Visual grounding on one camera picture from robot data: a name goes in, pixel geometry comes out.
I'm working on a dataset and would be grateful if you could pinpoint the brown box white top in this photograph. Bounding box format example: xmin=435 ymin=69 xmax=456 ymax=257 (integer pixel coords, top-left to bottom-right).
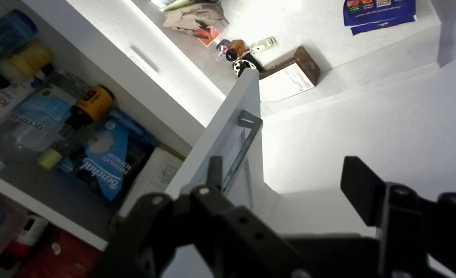
xmin=259 ymin=45 xmax=324 ymax=104

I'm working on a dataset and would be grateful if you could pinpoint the blue medicine packet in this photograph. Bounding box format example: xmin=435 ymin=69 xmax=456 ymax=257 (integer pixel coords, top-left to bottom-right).
xmin=56 ymin=110 xmax=161 ymax=204

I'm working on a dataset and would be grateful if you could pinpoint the small black object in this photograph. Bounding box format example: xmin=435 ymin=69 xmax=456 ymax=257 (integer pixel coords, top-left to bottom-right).
xmin=231 ymin=53 xmax=265 ymax=79

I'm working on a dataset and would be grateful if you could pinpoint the blue bottle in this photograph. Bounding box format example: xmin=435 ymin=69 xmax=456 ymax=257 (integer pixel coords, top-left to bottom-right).
xmin=0 ymin=8 xmax=41 ymax=72

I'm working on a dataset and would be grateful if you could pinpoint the blue foil package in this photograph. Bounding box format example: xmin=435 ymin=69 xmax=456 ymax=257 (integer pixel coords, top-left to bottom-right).
xmin=341 ymin=0 xmax=420 ymax=38

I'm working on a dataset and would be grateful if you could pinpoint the yellow cap bottle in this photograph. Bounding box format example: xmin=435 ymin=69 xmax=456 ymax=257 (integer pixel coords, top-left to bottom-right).
xmin=0 ymin=42 xmax=56 ymax=93

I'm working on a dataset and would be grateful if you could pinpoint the orange bottle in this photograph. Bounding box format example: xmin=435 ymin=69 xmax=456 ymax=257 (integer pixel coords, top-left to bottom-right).
xmin=66 ymin=84 xmax=118 ymax=132

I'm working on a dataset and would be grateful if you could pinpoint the red snack package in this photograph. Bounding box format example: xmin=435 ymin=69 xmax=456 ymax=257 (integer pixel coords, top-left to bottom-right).
xmin=15 ymin=226 xmax=106 ymax=278

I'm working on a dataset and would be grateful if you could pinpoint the red white bottle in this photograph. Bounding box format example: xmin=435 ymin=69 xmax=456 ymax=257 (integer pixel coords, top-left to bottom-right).
xmin=0 ymin=214 xmax=50 ymax=271

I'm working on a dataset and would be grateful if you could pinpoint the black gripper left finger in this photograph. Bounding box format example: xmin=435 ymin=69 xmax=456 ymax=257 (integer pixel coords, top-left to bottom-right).
xmin=90 ymin=155 xmax=311 ymax=278

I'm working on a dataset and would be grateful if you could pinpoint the white cabinet door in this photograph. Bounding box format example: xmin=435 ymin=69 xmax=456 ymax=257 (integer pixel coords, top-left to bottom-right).
xmin=160 ymin=70 xmax=280 ymax=278

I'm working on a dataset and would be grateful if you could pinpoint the pink box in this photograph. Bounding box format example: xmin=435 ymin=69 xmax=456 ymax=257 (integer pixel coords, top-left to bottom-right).
xmin=191 ymin=24 xmax=222 ymax=50

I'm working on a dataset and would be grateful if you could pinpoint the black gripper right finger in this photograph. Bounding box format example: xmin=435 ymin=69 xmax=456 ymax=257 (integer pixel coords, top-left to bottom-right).
xmin=341 ymin=155 xmax=456 ymax=278

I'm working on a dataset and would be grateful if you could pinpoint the small yellow cap vial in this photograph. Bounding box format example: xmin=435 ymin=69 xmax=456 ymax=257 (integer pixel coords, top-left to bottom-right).
xmin=36 ymin=147 xmax=66 ymax=174

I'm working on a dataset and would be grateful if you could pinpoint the brown figurine bottle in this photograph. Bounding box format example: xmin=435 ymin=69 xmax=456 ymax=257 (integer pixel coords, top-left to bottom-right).
xmin=215 ymin=38 xmax=251 ymax=64

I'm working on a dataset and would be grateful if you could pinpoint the clear plastic bottle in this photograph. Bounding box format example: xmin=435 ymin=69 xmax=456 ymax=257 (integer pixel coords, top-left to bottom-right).
xmin=2 ymin=84 xmax=81 ymax=155

